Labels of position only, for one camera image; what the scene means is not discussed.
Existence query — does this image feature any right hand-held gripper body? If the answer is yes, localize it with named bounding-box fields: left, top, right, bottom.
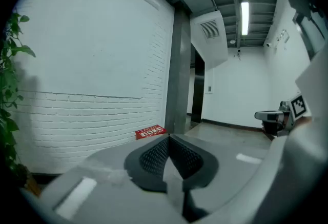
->
left=276, top=93, right=313, bottom=138

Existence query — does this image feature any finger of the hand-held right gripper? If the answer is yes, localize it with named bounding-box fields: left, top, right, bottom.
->
left=261, top=120, right=283, bottom=137
left=254, top=110, right=284, bottom=122

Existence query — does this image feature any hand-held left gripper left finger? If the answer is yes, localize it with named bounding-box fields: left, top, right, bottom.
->
left=124, top=135, right=171, bottom=193

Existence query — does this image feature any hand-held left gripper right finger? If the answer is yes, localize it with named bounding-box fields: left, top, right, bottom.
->
left=169, top=134, right=219, bottom=192

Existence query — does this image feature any red fire extinguisher box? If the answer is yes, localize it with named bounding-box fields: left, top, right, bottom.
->
left=135, top=124, right=168, bottom=140

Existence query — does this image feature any dark grey pillar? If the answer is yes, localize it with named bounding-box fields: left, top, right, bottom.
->
left=165, top=5, right=192, bottom=134

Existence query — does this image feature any long fluorescent ceiling light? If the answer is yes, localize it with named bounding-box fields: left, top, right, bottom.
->
left=240, top=1, right=250, bottom=36

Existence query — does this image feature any brown wooden plant pot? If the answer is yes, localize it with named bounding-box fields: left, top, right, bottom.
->
left=24, top=173, right=42, bottom=197

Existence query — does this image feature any green leafy potted plant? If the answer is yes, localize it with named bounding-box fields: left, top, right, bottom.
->
left=0, top=11, right=36, bottom=188

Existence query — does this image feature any white wall sign bracket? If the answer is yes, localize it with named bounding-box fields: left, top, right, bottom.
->
left=276, top=29, right=290, bottom=44

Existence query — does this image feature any white ventilation duct with grille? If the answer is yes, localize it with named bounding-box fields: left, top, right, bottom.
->
left=190, top=10, right=229, bottom=71

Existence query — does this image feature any black wall-mounted screen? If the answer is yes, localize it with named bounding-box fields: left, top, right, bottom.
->
left=282, top=0, right=313, bottom=19

